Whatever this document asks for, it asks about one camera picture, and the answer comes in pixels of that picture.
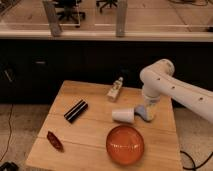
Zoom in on grey metal post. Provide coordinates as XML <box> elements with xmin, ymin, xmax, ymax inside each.
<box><xmin>116</xmin><ymin>0</ymin><xmax>127</xmax><ymax>37</ymax></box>
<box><xmin>42</xmin><ymin>0</ymin><xmax>62</xmax><ymax>37</ymax></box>

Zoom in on black object at floor corner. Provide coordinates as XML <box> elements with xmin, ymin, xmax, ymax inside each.
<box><xmin>0</xmin><ymin>162</ymin><xmax>19</xmax><ymax>171</ymax></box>

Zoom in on dark cabinet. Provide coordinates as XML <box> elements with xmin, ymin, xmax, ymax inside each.
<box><xmin>0</xmin><ymin>39</ymin><xmax>213</xmax><ymax>104</ymax></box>

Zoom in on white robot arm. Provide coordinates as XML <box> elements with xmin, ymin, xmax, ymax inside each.
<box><xmin>140</xmin><ymin>59</ymin><xmax>213</xmax><ymax>124</ymax></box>

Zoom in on black cable on left floor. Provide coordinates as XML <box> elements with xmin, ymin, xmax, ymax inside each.
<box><xmin>0</xmin><ymin>103</ymin><xmax>14</xmax><ymax>163</ymax></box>

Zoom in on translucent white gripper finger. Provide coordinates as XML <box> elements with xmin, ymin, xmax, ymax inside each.
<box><xmin>146</xmin><ymin>105</ymin><xmax>156</xmax><ymax>121</ymax></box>

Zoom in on left grey metal post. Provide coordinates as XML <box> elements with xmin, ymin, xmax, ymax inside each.
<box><xmin>42</xmin><ymin>0</ymin><xmax>62</xmax><ymax>37</ymax></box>

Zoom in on left black office chair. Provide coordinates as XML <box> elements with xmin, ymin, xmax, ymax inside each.
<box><xmin>53</xmin><ymin>0</ymin><xmax>86</xmax><ymax>26</ymax></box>

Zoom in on orange bowl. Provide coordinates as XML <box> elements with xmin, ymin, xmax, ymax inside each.
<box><xmin>106</xmin><ymin>125</ymin><xmax>145</xmax><ymax>165</ymax></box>

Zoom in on right black office chair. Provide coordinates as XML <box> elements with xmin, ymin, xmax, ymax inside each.
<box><xmin>96</xmin><ymin>0</ymin><xmax>118</xmax><ymax>13</ymax></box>

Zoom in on black cable on floor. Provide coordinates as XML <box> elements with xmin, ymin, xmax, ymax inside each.
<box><xmin>180</xmin><ymin>150</ymin><xmax>213</xmax><ymax>171</ymax></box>
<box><xmin>0</xmin><ymin>103</ymin><xmax>14</xmax><ymax>163</ymax></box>

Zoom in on blue sponge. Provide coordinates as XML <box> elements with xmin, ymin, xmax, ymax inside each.
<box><xmin>134</xmin><ymin>105</ymin><xmax>150</xmax><ymax>122</ymax></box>

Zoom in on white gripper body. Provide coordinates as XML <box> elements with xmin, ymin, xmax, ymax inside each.
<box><xmin>142</xmin><ymin>85</ymin><xmax>160</xmax><ymax>106</ymax></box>

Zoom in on dark red chili pepper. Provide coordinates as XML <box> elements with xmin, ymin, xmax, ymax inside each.
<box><xmin>47</xmin><ymin>131</ymin><xmax>64</xmax><ymax>152</ymax></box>

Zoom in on right grey metal post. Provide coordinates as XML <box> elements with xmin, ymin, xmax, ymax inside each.
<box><xmin>116</xmin><ymin>0</ymin><xmax>127</xmax><ymax>37</ymax></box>

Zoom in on white paper cup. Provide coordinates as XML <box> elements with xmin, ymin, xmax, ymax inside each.
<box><xmin>112</xmin><ymin>108</ymin><xmax>134</xmax><ymax>123</ymax></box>

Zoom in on black office chair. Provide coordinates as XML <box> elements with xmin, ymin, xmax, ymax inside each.
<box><xmin>96</xmin><ymin>0</ymin><xmax>118</xmax><ymax>13</ymax></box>
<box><xmin>53</xmin><ymin>0</ymin><xmax>86</xmax><ymax>26</ymax></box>

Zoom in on black cable on right floor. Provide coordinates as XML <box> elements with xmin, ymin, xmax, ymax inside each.
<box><xmin>180</xmin><ymin>150</ymin><xmax>213</xmax><ymax>171</ymax></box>

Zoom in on black striped box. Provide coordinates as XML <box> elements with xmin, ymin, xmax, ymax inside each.
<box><xmin>64</xmin><ymin>100</ymin><xmax>88</xmax><ymax>123</ymax></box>

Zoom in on small clear bottle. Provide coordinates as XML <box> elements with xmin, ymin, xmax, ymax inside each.
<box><xmin>107</xmin><ymin>77</ymin><xmax>123</xmax><ymax>101</ymax></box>

